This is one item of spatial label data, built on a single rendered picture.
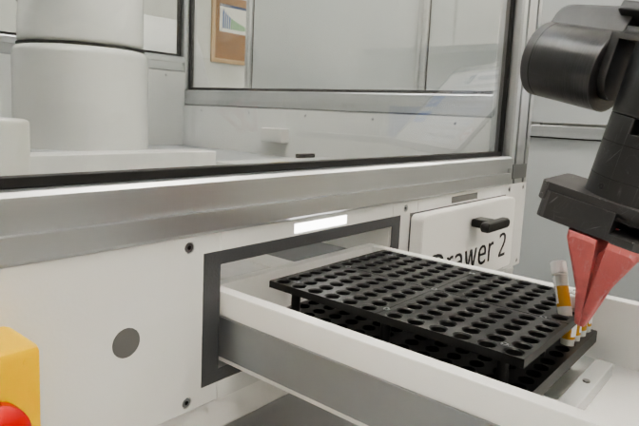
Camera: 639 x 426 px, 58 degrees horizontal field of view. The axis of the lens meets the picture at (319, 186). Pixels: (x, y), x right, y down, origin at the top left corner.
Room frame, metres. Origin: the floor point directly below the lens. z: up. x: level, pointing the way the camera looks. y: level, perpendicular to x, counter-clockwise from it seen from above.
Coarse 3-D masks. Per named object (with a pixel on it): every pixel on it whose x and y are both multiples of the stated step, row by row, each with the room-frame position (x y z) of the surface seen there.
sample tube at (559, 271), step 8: (552, 264) 0.45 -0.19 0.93; (560, 264) 0.44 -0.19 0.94; (552, 272) 0.44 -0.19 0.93; (560, 272) 0.44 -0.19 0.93; (560, 280) 0.44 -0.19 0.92; (560, 288) 0.44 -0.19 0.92; (568, 288) 0.44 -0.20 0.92; (560, 296) 0.43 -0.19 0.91; (568, 296) 0.43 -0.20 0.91; (560, 304) 0.43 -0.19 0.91; (568, 304) 0.43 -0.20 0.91; (560, 312) 0.43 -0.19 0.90; (568, 312) 0.43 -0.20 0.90
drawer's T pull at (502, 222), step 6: (474, 222) 0.78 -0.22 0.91; (480, 222) 0.77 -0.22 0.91; (486, 222) 0.75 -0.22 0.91; (492, 222) 0.75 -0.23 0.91; (498, 222) 0.76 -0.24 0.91; (504, 222) 0.78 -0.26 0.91; (480, 228) 0.75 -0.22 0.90; (486, 228) 0.74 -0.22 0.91; (492, 228) 0.75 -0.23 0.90; (498, 228) 0.76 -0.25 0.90
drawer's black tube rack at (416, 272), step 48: (288, 288) 0.47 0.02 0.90; (336, 288) 0.47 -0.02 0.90; (384, 288) 0.47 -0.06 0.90; (432, 288) 0.48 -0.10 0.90; (480, 288) 0.49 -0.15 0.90; (528, 288) 0.49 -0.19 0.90; (384, 336) 0.42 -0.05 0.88; (432, 336) 0.38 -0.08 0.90; (480, 336) 0.37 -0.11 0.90; (528, 384) 0.37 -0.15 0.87
